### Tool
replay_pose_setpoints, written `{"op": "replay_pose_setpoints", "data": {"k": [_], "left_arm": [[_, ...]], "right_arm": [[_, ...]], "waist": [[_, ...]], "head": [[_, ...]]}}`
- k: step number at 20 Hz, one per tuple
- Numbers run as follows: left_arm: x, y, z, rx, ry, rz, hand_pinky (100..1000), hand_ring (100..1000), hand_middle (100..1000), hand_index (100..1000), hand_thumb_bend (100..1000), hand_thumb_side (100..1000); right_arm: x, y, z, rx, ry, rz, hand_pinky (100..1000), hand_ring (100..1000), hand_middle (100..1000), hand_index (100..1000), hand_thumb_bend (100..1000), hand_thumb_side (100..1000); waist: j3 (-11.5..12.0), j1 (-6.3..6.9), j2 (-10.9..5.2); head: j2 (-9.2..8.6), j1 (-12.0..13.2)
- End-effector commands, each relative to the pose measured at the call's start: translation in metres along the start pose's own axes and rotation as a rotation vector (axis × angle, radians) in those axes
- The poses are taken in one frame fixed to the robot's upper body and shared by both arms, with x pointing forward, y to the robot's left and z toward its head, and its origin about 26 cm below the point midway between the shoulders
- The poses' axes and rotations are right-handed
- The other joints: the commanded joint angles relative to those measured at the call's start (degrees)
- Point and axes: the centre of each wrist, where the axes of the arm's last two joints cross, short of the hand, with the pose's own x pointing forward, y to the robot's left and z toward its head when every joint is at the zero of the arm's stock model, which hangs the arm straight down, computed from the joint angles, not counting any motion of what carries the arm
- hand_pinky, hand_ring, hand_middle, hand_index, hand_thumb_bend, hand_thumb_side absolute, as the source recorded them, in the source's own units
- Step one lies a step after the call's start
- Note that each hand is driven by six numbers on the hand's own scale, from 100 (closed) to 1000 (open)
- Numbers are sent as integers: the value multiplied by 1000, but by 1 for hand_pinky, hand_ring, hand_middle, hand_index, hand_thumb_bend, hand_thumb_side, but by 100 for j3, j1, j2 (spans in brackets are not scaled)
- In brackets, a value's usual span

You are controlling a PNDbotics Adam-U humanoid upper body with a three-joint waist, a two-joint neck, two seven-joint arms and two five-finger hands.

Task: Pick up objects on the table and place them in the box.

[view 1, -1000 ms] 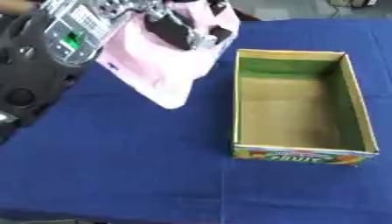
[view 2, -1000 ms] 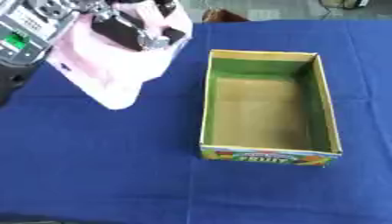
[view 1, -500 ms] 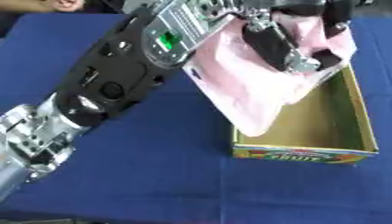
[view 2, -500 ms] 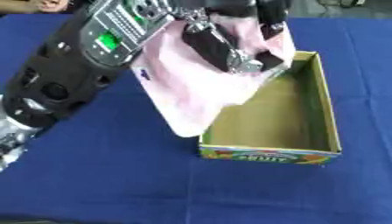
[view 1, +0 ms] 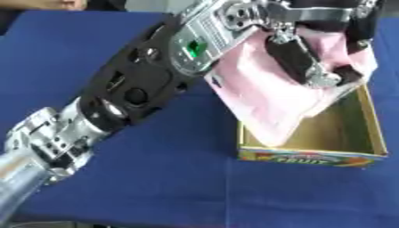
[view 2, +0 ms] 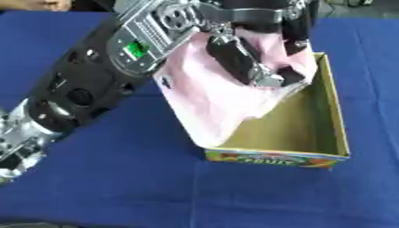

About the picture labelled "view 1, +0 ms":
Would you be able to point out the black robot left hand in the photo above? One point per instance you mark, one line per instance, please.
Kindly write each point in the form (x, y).
(296, 56)

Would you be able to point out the pink cloth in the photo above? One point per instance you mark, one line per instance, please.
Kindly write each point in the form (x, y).
(270, 98)

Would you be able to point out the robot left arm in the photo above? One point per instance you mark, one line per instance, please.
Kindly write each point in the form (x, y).
(130, 86)

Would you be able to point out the tan cardboard box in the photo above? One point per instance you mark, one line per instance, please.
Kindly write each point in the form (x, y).
(337, 133)

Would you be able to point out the person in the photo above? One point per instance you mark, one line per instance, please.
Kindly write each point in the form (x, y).
(47, 4)

